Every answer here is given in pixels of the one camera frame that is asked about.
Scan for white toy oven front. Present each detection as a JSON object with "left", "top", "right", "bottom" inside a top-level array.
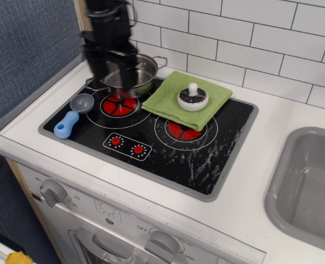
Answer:
[{"left": 19, "top": 166, "right": 265, "bottom": 263}]

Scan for grey left oven knob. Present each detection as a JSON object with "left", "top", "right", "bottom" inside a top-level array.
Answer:
[{"left": 40, "top": 179, "right": 67, "bottom": 208}]

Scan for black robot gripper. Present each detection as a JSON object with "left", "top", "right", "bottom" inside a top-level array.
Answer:
[{"left": 82, "top": 10, "right": 138, "bottom": 98}]

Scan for grey right oven knob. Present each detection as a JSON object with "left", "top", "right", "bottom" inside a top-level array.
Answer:
[{"left": 144, "top": 231, "right": 180, "bottom": 263}]

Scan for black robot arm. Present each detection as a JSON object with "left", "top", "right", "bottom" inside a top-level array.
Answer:
[{"left": 81, "top": 1, "right": 141, "bottom": 99}]

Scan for grey oven knob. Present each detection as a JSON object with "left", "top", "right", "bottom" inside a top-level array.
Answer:
[
  {"left": 40, "top": 179, "right": 67, "bottom": 208},
  {"left": 144, "top": 231, "right": 180, "bottom": 263}
]

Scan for black toy stovetop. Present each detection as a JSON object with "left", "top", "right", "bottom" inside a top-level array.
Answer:
[{"left": 38, "top": 64, "right": 259, "bottom": 203}]

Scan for white toy mushroom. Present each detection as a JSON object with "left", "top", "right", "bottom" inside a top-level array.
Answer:
[{"left": 177, "top": 82, "right": 209, "bottom": 112}]

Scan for stainless steel pot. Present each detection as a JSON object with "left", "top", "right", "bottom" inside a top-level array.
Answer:
[{"left": 84, "top": 53, "right": 168, "bottom": 100}]

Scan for green folded cloth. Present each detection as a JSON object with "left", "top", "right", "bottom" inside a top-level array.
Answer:
[{"left": 142, "top": 71, "right": 232, "bottom": 131}]

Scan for blue grey toy scoop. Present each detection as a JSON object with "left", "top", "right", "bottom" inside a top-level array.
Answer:
[{"left": 53, "top": 93, "right": 95, "bottom": 139}]

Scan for grey sink basin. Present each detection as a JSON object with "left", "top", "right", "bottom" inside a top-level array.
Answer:
[{"left": 264, "top": 127, "right": 325, "bottom": 250}]

